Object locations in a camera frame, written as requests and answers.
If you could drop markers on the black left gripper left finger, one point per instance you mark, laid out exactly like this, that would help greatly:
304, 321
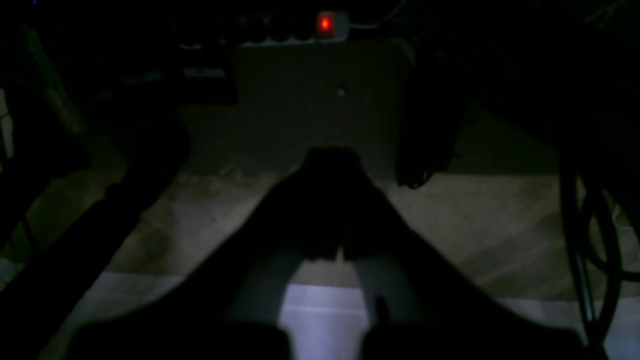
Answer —
228, 307

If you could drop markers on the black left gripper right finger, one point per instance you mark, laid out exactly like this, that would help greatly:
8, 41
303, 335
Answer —
424, 309

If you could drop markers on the white power strip red switch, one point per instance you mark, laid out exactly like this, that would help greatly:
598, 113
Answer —
261, 29

